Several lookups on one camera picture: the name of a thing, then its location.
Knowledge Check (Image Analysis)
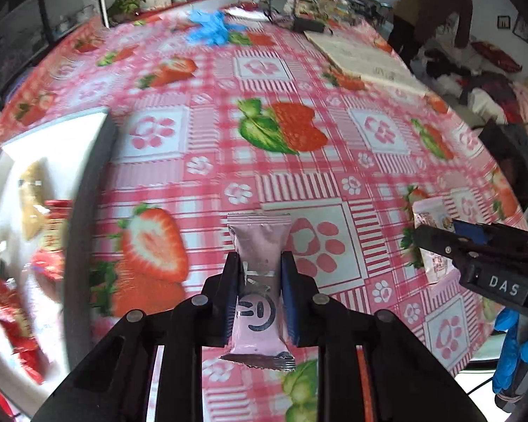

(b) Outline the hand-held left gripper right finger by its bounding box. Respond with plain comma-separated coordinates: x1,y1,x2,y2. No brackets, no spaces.
279,250,487,422

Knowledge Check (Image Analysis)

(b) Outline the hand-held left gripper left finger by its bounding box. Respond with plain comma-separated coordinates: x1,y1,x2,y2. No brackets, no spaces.
33,251,243,422

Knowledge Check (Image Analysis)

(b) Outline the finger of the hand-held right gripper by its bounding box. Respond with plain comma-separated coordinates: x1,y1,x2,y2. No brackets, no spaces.
411,224,480,269
452,219,528,251

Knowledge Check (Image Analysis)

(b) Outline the white floral snack packet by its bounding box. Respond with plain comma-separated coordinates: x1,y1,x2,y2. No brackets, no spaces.
411,199,465,284

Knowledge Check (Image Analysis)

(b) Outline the pink snack packet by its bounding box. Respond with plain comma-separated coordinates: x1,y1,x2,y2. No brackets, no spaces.
220,212,296,372

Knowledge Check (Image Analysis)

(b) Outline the white tray with dark side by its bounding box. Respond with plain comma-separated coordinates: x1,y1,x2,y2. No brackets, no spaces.
0,106,119,409

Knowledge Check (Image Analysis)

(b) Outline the red snack packet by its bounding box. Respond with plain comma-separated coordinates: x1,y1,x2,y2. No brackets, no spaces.
0,278,49,385
30,200,73,282

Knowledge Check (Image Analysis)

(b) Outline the yellow biscuit packet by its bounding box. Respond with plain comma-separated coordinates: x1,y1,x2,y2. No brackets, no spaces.
18,160,56,242

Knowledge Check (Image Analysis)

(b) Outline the person's right hand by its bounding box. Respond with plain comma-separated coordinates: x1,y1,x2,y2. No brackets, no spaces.
492,308,528,396

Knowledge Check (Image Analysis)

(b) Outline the black bag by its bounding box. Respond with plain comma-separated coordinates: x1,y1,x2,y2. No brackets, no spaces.
479,121,528,172

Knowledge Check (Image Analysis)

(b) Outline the sofa with clothes pile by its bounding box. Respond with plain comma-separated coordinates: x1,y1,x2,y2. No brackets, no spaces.
425,48,528,124

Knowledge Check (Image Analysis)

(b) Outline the red cushion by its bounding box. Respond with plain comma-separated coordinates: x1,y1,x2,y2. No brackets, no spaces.
471,40,523,73

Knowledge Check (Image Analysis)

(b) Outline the white folded cartoon-print mat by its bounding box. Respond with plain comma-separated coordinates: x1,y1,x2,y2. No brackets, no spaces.
305,30,429,96

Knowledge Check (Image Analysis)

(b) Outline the black power adapter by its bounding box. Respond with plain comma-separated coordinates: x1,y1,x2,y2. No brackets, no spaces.
293,15,326,33

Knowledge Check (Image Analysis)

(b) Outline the blue rubber glove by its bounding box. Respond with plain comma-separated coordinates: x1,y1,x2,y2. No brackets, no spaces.
188,9,230,31
196,24,247,47

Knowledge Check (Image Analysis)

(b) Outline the white paper sheet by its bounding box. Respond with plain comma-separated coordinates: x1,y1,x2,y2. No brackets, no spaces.
224,5,265,20

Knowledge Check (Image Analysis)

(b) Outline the green potted plant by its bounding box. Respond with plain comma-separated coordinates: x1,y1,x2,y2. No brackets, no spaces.
107,0,142,18

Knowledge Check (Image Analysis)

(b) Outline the white shelf unit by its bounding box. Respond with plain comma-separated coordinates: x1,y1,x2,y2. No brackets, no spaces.
0,0,102,97

